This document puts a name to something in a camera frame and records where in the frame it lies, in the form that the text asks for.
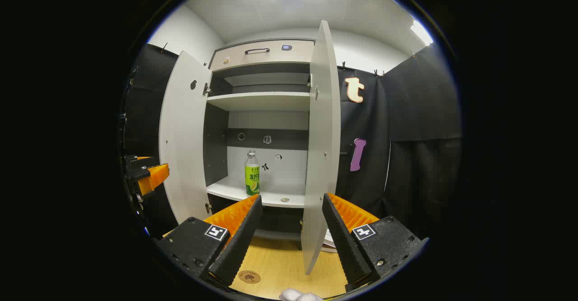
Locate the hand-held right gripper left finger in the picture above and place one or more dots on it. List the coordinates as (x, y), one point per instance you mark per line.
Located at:
(239, 242)

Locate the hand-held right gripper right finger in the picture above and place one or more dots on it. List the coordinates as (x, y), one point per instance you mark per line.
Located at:
(345, 242)

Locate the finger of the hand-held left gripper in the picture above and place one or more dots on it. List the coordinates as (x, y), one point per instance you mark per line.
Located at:
(137, 161)
(153, 177)

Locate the round brown coaster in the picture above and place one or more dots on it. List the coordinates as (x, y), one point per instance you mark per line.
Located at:
(249, 276)

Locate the grey cabinet door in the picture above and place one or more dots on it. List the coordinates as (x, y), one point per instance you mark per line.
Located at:
(183, 143)
(321, 156)

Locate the green label plastic bottle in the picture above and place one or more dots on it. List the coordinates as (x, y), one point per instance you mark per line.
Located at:
(252, 179)

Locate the grey cabinet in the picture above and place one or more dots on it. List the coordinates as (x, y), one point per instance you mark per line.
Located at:
(266, 101)

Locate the grey cabinet drawer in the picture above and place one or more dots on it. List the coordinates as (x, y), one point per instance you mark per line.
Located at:
(271, 55)

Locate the white book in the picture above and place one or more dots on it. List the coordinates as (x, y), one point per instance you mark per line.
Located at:
(330, 242)

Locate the ceiling light panel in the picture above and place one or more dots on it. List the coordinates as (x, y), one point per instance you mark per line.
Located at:
(421, 32)

